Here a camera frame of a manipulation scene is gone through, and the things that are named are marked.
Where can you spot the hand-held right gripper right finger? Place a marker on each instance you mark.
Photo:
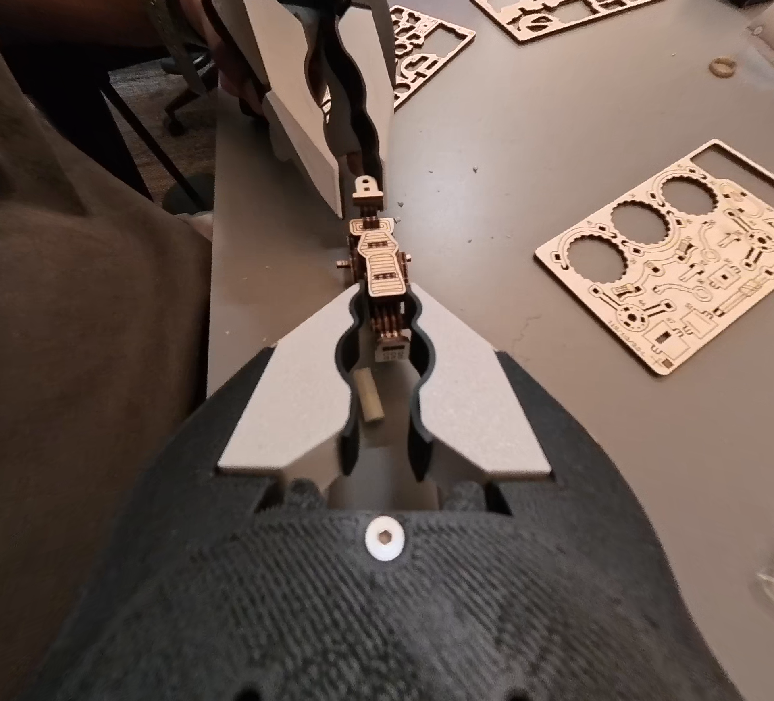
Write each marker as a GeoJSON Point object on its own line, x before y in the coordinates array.
{"type": "Point", "coordinates": [477, 404]}

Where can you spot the grey desk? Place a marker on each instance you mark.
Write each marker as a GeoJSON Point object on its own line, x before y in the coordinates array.
{"type": "Point", "coordinates": [514, 169]}

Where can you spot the person's brown clothing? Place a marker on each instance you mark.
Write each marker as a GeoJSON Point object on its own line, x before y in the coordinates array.
{"type": "Point", "coordinates": [78, 320]}

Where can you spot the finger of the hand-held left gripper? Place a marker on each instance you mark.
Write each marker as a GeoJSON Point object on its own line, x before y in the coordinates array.
{"type": "Point", "coordinates": [290, 84]}
{"type": "Point", "coordinates": [363, 108]}

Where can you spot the short wooden dowel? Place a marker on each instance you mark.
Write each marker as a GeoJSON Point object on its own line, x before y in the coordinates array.
{"type": "Point", "coordinates": [370, 395]}

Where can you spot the wooden puzzle sheet round holes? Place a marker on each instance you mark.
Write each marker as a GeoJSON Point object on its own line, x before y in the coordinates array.
{"type": "Point", "coordinates": [683, 302]}

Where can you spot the wooden puzzle sheet with cutouts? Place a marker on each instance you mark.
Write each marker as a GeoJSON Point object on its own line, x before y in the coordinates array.
{"type": "Point", "coordinates": [444, 27]}

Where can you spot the wooden motorcycle model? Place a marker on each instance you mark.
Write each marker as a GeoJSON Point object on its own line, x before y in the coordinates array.
{"type": "Point", "coordinates": [381, 259]}

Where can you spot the office chair base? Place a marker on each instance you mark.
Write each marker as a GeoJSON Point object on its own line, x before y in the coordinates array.
{"type": "Point", "coordinates": [181, 96]}

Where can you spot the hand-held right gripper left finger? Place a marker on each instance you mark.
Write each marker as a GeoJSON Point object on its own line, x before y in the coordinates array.
{"type": "Point", "coordinates": [290, 398]}

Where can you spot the person's left hand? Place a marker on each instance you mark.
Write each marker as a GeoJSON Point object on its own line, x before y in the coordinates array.
{"type": "Point", "coordinates": [233, 69]}

